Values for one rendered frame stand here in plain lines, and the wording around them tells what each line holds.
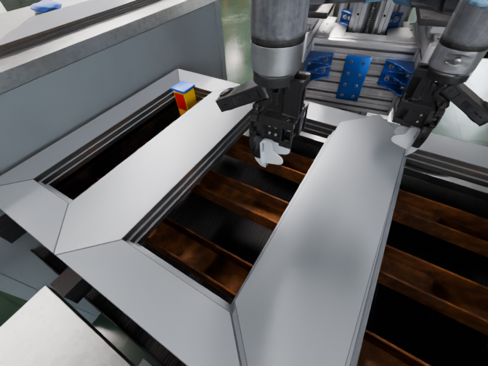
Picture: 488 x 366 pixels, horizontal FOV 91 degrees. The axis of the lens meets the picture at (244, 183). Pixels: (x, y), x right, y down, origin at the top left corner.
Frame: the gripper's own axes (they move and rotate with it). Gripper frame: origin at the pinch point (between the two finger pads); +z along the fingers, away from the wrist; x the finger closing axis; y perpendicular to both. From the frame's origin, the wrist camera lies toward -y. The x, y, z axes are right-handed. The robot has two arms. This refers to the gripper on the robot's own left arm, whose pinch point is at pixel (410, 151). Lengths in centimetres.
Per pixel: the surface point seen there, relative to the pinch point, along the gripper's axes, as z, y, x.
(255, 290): 1, 17, 48
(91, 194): 0, 61, 49
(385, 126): 0.6, 7.3, -8.8
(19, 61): -19, 93, 35
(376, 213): 0.7, 3.3, 22.5
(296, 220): 0.7, 16.9, 31.9
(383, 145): 0.7, 6.1, -0.3
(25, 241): 24, 91, 66
